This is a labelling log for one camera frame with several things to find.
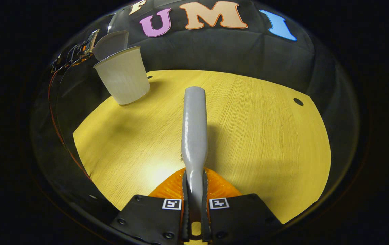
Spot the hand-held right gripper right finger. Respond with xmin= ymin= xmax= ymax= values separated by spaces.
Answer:
xmin=201 ymin=168 xmax=282 ymax=245

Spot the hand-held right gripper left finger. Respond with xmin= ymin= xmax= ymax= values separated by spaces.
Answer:
xmin=110 ymin=168 xmax=193 ymax=245

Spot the grey dustpan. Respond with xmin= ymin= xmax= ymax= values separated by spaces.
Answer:
xmin=92 ymin=30 xmax=130 ymax=62

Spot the white garbage bin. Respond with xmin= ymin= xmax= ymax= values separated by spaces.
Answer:
xmin=93 ymin=46 xmax=151 ymax=106

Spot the small grey broom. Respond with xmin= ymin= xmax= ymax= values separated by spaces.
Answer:
xmin=181 ymin=86 xmax=209 ymax=205

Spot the yellow wooden desktop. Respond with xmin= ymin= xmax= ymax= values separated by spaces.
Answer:
xmin=73 ymin=69 xmax=332 ymax=225

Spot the red and black cable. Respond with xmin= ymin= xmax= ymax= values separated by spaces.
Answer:
xmin=47 ymin=56 xmax=94 ymax=181

